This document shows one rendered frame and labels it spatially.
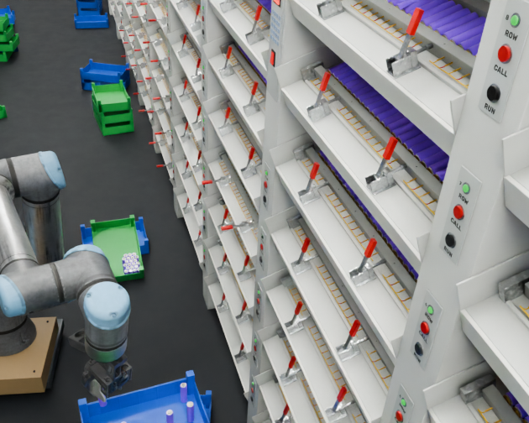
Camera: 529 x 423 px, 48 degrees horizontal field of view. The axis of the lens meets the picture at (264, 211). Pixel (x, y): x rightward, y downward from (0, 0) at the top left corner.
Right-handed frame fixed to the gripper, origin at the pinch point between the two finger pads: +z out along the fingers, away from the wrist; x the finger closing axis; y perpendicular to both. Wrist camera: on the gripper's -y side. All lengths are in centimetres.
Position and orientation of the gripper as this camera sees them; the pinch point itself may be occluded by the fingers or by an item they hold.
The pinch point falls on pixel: (98, 387)
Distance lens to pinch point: 158.1
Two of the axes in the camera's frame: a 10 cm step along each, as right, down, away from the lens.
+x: 6.4, -4.2, 6.4
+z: -2.0, 7.2, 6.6
